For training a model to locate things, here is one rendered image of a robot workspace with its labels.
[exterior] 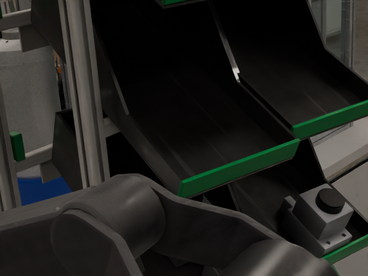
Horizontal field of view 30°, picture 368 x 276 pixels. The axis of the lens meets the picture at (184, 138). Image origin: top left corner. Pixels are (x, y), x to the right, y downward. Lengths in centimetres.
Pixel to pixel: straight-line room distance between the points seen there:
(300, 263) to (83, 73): 34
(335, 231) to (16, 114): 85
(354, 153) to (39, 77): 91
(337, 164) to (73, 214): 157
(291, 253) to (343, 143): 167
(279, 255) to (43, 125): 118
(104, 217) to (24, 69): 112
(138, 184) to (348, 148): 163
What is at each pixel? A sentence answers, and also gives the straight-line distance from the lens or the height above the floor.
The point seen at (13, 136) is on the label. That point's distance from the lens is 78.
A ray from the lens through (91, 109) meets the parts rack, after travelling 61.
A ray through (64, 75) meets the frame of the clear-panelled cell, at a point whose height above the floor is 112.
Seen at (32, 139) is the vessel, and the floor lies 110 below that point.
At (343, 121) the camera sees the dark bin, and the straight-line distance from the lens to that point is 72.
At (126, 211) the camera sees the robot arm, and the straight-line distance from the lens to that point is 32.
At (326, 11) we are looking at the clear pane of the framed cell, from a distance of 191.
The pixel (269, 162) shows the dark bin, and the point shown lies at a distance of 62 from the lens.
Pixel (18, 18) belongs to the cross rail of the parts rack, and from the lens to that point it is 76.
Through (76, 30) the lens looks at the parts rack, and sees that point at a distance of 59.
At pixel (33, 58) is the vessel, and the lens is 142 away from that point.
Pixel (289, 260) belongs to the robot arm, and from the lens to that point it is 31.
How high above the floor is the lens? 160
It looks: 21 degrees down
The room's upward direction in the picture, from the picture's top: 4 degrees counter-clockwise
